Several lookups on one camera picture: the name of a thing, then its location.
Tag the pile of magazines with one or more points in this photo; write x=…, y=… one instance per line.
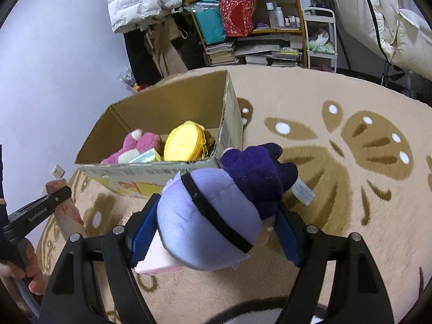
x=270, y=54

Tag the small brown plush toy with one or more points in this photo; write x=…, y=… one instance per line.
x=210, y=141

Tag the person's left hand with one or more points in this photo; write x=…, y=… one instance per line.
x=33, y=270

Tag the black hanging clothes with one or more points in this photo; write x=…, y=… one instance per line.
x=138, y=57

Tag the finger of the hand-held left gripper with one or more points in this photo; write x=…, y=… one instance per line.
x=37, y=211

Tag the purple plush doll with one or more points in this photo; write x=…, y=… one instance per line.
x=209, y=216

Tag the pink plastic tissue pack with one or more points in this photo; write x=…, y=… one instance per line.
x=67, y=209

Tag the red patterned bag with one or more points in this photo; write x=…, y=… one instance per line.
x=238, y=17

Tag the white cosmetic bottle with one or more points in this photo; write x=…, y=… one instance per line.
x=270, y=15
x=279, y=17

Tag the pink plush toy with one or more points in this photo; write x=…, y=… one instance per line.
x=135, y=145

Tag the khaki trousers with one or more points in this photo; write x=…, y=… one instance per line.
x=165, y=50

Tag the white trolley cart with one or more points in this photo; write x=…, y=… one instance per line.
x=332, y=33

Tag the clear plastic bag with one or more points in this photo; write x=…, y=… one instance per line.
x=130, y=81

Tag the white power wall socket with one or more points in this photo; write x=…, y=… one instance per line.
x=58, y=171

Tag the white brown plush toy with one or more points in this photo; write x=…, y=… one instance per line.
x=319, y=37

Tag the yellow plush pouch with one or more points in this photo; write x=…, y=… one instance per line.
x=184, y=141

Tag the teal bag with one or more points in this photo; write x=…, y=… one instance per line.
x=209, y=23

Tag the beige flower blanket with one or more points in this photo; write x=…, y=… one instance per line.
x=337, y=175

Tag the printed cardboard box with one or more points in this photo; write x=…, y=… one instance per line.
x=162, y=114

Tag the row of small cosmetic bottles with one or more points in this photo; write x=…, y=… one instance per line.
x=293, y=22

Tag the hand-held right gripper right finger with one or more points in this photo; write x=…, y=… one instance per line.
x=290, y=243

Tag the wooden shelf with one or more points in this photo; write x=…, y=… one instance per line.
x=298, y=6

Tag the stack of books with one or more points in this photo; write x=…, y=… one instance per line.
x=221, y=54

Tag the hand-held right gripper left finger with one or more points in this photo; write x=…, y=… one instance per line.
x=143, y=239

